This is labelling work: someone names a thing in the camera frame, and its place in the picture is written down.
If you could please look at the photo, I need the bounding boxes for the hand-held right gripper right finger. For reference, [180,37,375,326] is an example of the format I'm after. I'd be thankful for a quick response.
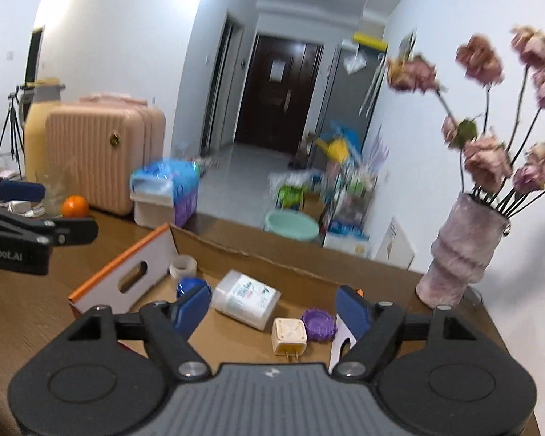
[329,284,477,381]

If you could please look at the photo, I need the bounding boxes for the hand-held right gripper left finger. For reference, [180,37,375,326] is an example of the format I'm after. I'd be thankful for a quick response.
[66,282,213,381]

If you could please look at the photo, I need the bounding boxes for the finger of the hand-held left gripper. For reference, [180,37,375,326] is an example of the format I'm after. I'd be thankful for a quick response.
[0,206,99,247]
[0,173,46,202]

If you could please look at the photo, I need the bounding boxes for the purple screw lid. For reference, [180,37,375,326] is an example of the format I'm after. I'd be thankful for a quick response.
[301,309,337,341]

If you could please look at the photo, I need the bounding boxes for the white tape roll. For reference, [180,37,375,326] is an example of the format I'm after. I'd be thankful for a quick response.
[169,255,198,279]

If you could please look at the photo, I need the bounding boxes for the white labelled plastic container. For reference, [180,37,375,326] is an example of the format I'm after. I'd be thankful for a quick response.
[211,270,282,330]

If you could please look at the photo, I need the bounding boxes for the red cardboard box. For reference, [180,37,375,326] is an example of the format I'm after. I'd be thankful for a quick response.
[68,222,430,373]

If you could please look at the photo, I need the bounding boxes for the cream charger plug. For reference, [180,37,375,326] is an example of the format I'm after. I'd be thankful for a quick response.
[271,318,308,360]

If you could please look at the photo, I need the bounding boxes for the orange fruit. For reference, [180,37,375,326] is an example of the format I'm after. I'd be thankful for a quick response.
[62,195,90,218]

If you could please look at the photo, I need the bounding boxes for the clear glass cup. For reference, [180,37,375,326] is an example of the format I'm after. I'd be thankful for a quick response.
[35,170,71,216]

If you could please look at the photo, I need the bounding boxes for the yellow thermos jug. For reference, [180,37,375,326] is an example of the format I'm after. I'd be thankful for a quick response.
[24,79,66,180]

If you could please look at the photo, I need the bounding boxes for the pink ribbed suitcase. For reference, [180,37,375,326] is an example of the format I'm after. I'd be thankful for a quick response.
[45,93,166,216]

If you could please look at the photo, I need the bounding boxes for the green plastic basin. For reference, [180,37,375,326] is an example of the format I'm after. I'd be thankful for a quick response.
[264,209,319,242]

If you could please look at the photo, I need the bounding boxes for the brown carton on floor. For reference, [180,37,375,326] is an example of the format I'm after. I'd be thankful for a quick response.
[302,191,325,221]

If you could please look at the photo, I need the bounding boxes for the blue tissue pack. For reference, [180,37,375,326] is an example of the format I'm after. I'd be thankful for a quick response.
[130,159,199,230]

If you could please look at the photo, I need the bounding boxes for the pink textured vase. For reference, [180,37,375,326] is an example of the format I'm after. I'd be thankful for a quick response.
[415,192,512,307]

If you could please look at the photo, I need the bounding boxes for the green packages on floor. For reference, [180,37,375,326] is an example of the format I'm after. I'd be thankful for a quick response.
[277,184,305,212]

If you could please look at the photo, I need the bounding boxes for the yellow watering can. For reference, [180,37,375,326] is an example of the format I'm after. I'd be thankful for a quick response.
[315,138,350,164]

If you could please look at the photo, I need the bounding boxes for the dried pink rose bouquet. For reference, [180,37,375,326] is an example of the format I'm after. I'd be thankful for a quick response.
[386,25,545,219]

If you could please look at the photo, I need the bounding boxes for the grey interior door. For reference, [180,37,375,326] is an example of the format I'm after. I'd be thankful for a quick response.
[200,13,243,155]

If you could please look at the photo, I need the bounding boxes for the grey fridge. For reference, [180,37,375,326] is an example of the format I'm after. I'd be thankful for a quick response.
[318,39,387,146]

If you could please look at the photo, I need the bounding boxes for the dark brown door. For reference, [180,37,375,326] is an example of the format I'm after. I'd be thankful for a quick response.
[234,33,324,155]

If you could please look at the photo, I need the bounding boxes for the paper sheet on fridge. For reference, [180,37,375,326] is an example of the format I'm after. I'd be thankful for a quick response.
[343,50,368,73]

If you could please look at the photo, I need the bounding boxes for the yellow box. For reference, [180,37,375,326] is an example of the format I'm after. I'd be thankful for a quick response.
[353,32,389,50]

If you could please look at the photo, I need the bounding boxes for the white charger with cable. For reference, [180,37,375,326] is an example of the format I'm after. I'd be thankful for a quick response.
[7,200,46,216]

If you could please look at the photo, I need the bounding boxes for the black camera tripod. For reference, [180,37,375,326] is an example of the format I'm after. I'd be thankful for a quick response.
[0,84,28,178]

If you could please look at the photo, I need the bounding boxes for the white board against wall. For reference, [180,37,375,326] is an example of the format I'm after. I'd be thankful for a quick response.
[375,218,414,269]

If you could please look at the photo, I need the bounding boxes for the wire rack with bottles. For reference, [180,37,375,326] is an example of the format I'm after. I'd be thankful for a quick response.
[322,163,378,255]

